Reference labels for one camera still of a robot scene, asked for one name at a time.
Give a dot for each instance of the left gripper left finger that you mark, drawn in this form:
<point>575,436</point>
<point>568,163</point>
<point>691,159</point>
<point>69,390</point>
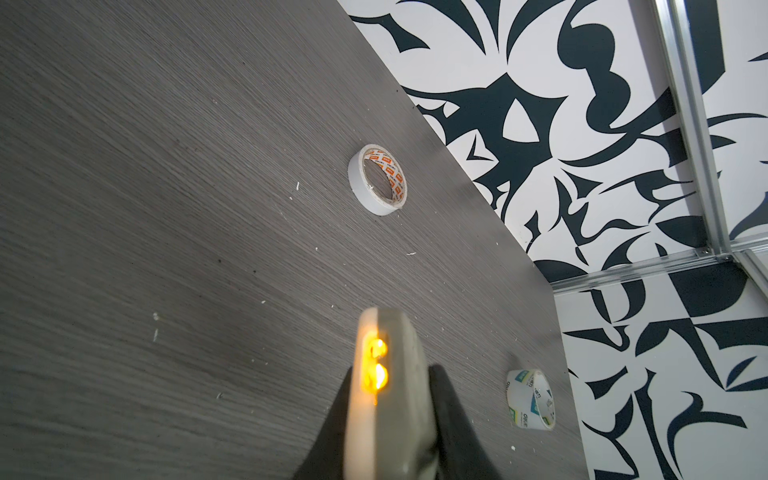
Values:
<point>326,456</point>

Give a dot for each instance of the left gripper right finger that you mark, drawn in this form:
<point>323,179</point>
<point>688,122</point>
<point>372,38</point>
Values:
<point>461,455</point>

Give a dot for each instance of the white remote control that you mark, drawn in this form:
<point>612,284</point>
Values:
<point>391,430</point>

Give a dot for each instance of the clear tape roll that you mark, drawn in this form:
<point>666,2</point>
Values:
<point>530,400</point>

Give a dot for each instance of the white masking tape roll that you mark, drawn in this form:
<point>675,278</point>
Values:
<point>363,188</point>

